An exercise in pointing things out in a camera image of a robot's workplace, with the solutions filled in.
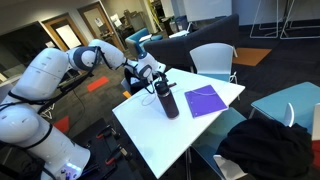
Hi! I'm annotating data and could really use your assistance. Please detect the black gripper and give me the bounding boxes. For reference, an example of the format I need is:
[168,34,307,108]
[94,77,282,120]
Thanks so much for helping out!
[150,68,171,86]

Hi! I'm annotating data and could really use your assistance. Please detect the dark purple water bottle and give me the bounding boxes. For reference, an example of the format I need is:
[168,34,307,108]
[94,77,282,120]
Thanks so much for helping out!
[153,81,181,120]

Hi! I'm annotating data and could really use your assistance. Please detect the white chair under bag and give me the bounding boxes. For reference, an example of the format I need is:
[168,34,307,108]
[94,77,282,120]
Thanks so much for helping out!
[120,77,133,95]

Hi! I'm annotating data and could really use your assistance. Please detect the teal armchair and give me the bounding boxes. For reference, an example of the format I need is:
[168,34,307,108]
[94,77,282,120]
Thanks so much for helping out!
[124,27,165,60]

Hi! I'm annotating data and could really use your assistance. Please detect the purple folder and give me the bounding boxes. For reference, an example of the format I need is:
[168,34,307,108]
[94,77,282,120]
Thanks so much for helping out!
[183,84,230,120]

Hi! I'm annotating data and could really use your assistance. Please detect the dark navy sofa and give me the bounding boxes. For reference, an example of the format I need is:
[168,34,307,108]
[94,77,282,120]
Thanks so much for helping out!
[143,13,242,73]

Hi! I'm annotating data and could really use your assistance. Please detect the blue recycling bin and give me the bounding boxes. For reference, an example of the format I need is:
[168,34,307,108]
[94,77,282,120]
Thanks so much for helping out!
[174,14,189,33]

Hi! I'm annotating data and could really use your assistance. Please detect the white chair with teal seat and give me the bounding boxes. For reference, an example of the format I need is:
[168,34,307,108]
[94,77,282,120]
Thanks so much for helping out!
[185,107,248,180]

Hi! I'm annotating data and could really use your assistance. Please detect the wooden door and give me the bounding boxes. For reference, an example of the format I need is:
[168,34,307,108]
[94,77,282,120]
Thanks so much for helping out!
[77,1,126,53]
[42,13,90,53]

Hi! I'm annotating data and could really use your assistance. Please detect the whiteboard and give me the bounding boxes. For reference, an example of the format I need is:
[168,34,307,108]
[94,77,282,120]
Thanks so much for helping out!
[182,0,234,23]

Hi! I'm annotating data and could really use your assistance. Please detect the white chair holding jacket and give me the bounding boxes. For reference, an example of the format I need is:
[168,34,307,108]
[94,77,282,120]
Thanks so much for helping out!
[212,154,249,180]

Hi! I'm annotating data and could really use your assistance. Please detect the black jacket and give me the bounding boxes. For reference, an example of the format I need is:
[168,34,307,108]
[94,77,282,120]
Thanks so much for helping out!
[215,117,315,180]

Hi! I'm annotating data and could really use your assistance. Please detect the white whiteboard stand legs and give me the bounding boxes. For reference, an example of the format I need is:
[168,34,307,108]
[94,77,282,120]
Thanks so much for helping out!
[249,0,320,41]

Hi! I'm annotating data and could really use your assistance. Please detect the red handled clamp tool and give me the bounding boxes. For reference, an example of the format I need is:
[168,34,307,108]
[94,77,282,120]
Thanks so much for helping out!
[95,124,122,140]
[104,146,134,167]

